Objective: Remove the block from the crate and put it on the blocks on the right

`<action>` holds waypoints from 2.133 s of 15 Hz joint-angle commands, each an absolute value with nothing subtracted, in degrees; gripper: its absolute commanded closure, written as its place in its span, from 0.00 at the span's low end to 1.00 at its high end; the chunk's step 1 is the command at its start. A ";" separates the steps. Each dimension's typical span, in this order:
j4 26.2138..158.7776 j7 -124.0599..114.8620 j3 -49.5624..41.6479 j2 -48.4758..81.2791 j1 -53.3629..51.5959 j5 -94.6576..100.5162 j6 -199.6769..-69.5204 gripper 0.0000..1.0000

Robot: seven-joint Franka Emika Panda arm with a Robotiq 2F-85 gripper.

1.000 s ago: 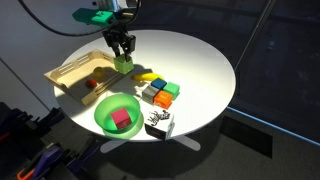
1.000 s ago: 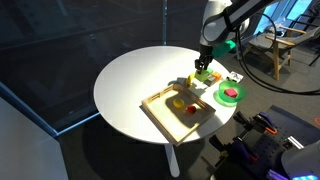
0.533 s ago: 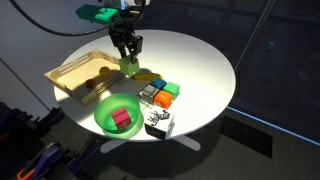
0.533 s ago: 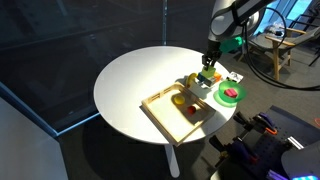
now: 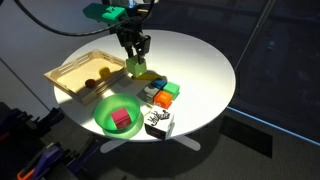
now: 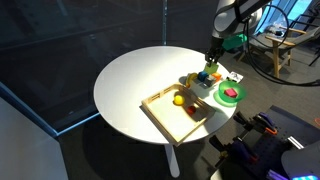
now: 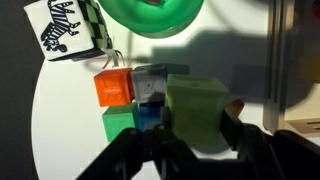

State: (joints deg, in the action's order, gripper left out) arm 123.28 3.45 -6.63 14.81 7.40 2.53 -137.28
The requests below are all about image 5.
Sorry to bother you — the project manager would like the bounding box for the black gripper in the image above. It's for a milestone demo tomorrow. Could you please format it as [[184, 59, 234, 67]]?
[[116, 23, 152, 64]]

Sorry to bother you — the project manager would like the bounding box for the blue block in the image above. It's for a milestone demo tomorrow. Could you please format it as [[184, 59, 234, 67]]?
[[150, 78, 168, 90]]

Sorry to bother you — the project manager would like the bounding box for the gray block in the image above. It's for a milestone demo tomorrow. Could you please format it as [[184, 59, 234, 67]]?
[[137, 84, 160, 104]]

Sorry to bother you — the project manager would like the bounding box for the teal green block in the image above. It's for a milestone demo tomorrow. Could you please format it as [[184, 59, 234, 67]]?
[[162, 81, 181, 100]]

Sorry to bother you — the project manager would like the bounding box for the orange block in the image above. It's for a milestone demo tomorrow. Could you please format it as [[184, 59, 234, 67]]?
[[153, 90, 174, 110]]

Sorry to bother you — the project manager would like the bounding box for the light wooden slatted crate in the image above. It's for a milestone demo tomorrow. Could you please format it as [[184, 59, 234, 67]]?
[[43, 49, 133, 106]]

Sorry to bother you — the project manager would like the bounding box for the pink block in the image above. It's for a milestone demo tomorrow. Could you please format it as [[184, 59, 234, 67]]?
[[110, 107, 131, 130]]

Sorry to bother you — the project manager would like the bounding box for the yellow toy banana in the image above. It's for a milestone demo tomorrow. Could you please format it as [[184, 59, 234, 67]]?
[[133, 70, 158, 82]]

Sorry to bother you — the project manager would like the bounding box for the yellow toy lemon ball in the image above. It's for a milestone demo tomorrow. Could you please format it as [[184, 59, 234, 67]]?
[[98, 66, 112, 78]]

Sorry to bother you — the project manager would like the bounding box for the red toy strawberry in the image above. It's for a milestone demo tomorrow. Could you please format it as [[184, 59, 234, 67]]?
[[84, 78, 97, 89]]

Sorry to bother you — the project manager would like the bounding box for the translucent green bowl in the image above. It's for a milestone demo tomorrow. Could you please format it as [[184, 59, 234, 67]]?
[[93, 92, 145, 135]]

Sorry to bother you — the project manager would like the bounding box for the white box with black print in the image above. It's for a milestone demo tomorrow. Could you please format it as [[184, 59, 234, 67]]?
[[144, 105, 176, 141]]

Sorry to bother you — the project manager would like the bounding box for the white table leg base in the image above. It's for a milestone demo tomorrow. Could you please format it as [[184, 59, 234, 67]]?
[[99, 134, 202, 154]]

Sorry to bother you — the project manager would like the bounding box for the black and purple clamp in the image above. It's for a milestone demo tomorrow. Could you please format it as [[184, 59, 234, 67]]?
[[66, 136, 101, 174]]

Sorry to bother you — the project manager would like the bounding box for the purple clamp with orange tip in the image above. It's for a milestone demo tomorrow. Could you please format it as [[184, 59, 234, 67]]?
[[16, 144, 64, 180]]

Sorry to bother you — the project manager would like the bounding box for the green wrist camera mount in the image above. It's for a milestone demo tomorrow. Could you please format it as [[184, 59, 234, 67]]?
[[83, 3, 129, 25]]

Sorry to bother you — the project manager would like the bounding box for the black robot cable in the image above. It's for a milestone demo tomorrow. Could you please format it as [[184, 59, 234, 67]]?
[[13, 0, 156, 37]]

